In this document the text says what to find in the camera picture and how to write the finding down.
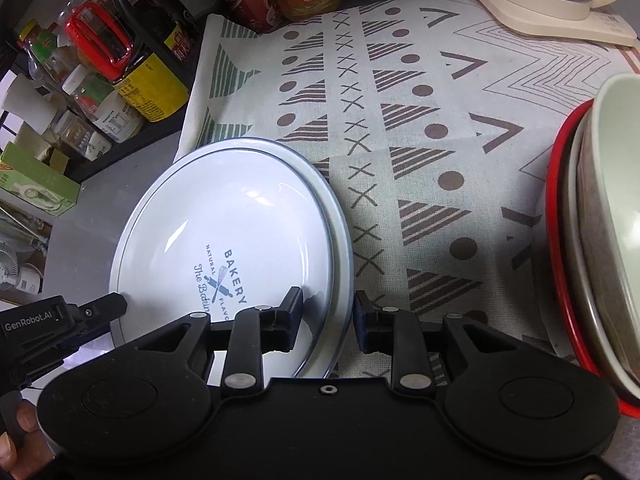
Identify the clear bottle red handle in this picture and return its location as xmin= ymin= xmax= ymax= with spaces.
xmin=55 ymin=0 xmax=190 ymax=124

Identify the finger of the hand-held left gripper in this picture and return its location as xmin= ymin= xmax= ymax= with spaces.
xmin=74 ymin=293 xmax=129 ymax=342

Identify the white plate crossed utensils print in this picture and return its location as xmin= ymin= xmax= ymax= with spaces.
xmin=109 ymin=137 xmax=337 ymax=378

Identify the small white fan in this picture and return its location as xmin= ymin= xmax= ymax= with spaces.
xmin=0 ymin=240 xmax=46 ymax=297

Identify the black wire rack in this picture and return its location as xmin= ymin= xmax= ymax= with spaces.
xmin=0 ymin=0 xmax=213 ymax=183

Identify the patterned tablecloth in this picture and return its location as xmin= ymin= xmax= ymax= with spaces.
xmin=177 ymin=0 xmax=640 ymax=386

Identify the person's left hand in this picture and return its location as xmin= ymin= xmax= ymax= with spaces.
xmin=0 ymin=404 xmax=57 ymax=480

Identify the red-rimmed white bowl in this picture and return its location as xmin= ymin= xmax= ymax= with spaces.
xmin=544 ymin=99 xmax=640 ymax=416

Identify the pale green bowl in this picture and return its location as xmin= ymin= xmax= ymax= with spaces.
xmin=575 ymin=72 xmax=640 ymax=403

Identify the white paper cup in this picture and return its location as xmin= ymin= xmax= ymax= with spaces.
xmin=2 ymin=75 xmax=62 ymax=136

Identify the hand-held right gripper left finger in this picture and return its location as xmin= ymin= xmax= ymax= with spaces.
xmin=135 ymin=286 xmax=305 ymax=392

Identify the spice jar white label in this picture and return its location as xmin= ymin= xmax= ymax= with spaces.
xmin=50 ymin=109 xmax=115 ymax=162

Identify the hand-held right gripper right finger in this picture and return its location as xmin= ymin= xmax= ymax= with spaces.
xmin=352 ymin=290 xmax=507 ymax=393

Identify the green box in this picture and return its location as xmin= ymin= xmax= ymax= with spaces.
xmin=0 ymin=142 xmax=82 ymax=217

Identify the dark soy sauce bottle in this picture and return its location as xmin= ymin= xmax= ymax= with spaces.
xmin=112 ymin=0 xmax=198 ymax=63

